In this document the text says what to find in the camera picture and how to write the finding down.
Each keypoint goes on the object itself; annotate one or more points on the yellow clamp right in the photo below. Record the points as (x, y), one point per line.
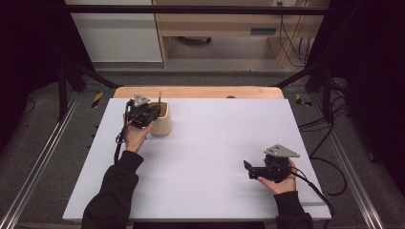
(301, 101)

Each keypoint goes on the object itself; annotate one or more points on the person's right hand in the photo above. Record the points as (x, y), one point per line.
(283, 187)

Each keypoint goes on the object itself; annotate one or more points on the thin pencil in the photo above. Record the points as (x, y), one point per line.
(159, 97)

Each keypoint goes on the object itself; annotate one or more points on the black horizontal frame bar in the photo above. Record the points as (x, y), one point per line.
(197, 9)

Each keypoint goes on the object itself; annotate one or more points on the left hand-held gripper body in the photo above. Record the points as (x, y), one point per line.
(139, 111)

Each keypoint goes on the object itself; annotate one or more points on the white cabinet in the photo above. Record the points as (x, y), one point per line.
(117, 35)

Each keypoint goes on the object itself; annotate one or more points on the yellow clamp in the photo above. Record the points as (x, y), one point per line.
(301, 101)
(97, 99)

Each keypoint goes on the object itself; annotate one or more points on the aluminium floor rail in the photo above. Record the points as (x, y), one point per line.
(41, 152)
(350, 165)

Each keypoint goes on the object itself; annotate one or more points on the chair base with casters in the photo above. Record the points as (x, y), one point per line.
(194, 40)

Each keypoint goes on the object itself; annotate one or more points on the black frame strut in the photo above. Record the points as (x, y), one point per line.
(318, 76)
(79, 76)

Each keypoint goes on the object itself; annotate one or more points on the wooden table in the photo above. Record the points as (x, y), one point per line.
(197, 92)

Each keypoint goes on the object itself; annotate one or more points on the light wooden desk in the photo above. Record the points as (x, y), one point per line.
(216, 24)

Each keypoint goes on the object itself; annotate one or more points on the cream square cup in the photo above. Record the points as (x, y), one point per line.
(163, 125)

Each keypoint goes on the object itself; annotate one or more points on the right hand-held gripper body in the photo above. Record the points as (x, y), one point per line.
(277, 165)

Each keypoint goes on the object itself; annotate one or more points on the yellow clamp left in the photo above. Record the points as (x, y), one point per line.
(97, 99)

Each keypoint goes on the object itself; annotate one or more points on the person's left hand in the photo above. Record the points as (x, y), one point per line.
(135, 138)

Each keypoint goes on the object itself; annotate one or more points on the black curtain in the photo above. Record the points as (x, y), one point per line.
(375, 79)
(28, 63)

